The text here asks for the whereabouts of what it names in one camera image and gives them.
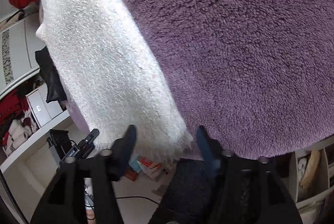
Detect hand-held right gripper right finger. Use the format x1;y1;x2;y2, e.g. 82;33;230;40
196;125;304;224

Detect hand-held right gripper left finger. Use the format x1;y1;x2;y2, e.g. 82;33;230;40
31;124;138;224

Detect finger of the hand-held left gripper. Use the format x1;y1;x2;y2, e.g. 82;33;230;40
49;129;70;159
78;129;100;154

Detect white tweed jacket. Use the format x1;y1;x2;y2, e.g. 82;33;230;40
35;0;194;164

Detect red hanging clothes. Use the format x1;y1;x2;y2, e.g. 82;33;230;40
0;91;30;131

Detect red white paper packets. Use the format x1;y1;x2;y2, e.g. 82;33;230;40
125;155;167;181

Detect person's legs in dark clothing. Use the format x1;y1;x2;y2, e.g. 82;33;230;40
149;159;251;224

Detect black garment on bed edge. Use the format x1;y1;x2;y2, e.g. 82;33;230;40
35;45;67;104

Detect purple floral blanket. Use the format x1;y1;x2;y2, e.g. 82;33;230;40
70;0;334;162

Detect white wardrobe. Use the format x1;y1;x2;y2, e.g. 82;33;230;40
0;2;89;188

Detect tan curved object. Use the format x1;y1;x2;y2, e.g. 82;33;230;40
299;150;321;192

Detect white cubby shelf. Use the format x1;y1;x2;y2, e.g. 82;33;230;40
279;141;334;224

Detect black cable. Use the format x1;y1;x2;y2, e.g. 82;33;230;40
115;196;160;205

